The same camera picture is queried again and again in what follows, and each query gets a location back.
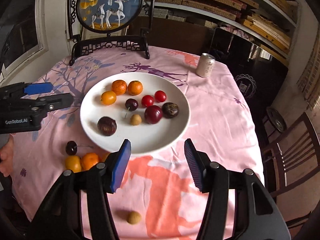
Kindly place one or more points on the person's left hand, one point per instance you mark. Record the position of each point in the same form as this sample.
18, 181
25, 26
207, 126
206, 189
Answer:
7, 154

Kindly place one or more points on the tan longan front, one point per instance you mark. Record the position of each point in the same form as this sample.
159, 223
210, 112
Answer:
135, 120

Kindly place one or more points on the red cherry tomato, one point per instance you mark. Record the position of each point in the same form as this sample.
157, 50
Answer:
160, 96
147, 101

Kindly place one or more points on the wall shelf with boxes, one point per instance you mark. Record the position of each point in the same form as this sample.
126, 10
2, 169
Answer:
271, 24

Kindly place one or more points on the dark cherry front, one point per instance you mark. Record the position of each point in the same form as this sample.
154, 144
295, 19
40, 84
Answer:
131, 105

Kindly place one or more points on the white oval plate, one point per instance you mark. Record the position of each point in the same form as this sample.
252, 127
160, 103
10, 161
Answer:
135, 112

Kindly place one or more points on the round deer art screen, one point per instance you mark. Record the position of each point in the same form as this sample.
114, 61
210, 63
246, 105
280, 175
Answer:
92, 25

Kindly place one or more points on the round black stool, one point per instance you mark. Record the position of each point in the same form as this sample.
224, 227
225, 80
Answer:
276, 120

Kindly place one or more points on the smooth orange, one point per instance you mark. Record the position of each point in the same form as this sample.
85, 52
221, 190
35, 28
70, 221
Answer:
105, 156

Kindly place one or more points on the large mandarin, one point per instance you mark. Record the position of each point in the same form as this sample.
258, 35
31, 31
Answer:
119, 87
135, 88

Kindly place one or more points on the water chestnut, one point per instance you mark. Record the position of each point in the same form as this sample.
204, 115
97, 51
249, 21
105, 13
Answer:
107, 126
170, 110

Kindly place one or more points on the white drink can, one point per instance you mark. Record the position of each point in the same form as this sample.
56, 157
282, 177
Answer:
205, 65

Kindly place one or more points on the tan longan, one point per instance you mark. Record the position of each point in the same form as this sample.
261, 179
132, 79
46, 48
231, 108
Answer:
135, 120
134, 217

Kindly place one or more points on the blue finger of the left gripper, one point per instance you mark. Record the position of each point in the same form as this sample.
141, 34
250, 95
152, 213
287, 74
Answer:
52, 102
38, 88

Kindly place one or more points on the red plum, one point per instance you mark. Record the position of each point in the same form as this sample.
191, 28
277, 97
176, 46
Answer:
153, 114

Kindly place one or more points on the water chestnut front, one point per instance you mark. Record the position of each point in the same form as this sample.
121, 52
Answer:
107, 126

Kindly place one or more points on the orange kumquat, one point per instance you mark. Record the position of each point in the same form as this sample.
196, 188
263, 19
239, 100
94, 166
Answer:
108, 98

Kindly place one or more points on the small mandarin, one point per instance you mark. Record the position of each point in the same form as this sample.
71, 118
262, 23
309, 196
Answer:
89, 160

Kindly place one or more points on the pink printed tablecloth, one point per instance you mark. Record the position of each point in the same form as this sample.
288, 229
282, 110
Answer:
157, 198

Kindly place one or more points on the dark cherry with stem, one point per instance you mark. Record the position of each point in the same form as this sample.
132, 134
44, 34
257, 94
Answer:
72, 148

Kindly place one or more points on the dark wooden chair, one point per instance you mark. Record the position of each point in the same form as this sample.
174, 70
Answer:
291, 163

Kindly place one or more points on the yellow-orange kumquat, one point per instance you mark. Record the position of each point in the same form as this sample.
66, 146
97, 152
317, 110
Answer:
73, 162

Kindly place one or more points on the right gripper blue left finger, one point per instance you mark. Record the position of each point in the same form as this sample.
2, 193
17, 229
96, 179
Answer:
119, 163

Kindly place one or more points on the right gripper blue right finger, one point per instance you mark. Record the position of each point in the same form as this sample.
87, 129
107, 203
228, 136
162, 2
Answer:
198, 162

